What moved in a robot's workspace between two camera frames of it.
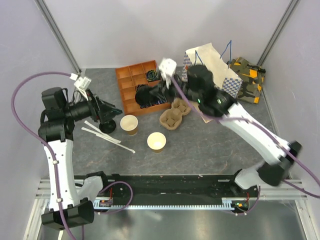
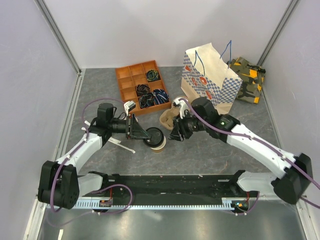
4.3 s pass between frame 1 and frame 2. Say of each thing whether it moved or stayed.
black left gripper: moved
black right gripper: moved
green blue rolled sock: stayed
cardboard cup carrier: stayed
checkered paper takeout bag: stayed
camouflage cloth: stayed
